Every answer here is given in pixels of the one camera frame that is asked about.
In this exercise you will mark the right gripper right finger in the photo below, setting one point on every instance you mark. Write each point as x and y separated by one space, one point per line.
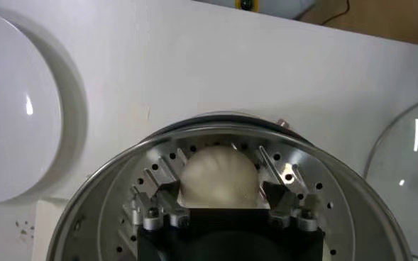
279 200

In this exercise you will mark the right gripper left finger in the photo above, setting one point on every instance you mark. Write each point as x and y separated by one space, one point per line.
167 198

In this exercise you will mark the white steamed baozi bun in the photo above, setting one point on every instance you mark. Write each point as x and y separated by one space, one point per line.
219 177

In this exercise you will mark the perforated steel steamer basket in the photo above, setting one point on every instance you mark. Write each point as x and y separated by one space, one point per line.
336 166

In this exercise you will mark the large white plate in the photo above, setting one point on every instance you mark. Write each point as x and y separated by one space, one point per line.
10 106

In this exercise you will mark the yellow round button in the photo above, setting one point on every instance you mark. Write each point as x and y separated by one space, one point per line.
246 4

